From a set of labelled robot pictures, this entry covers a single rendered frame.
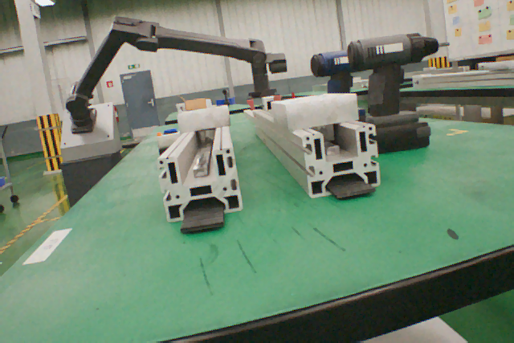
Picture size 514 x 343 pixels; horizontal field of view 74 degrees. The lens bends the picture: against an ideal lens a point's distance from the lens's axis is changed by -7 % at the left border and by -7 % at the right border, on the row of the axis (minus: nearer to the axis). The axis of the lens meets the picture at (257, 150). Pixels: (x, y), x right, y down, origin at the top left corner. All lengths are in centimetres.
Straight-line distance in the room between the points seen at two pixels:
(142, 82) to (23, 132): 415
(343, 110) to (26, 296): 46
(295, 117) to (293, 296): 32
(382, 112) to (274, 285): 50
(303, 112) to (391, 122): 23
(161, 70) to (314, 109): 1188
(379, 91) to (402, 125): 8
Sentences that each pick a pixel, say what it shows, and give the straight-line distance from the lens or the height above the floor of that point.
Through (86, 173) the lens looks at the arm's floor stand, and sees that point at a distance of 150.
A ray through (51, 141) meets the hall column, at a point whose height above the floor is 59.
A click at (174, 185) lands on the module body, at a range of 48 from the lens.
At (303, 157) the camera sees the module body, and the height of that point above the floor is 83.
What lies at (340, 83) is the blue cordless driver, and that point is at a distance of 94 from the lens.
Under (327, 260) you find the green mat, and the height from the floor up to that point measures 78.
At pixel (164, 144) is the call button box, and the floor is 81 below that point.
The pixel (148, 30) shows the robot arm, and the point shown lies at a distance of 123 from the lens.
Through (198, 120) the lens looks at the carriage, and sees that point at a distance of 78.
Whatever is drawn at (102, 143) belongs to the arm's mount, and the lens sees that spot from 148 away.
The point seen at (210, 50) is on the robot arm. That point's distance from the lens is 124.
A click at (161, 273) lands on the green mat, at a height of 78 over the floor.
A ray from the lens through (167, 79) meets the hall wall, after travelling 1234.
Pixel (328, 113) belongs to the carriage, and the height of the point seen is 88.
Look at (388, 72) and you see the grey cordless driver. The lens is 73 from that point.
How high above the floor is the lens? 93
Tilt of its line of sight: 9 degrees down
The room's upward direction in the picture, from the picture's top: 9 degrees counter-clockwise
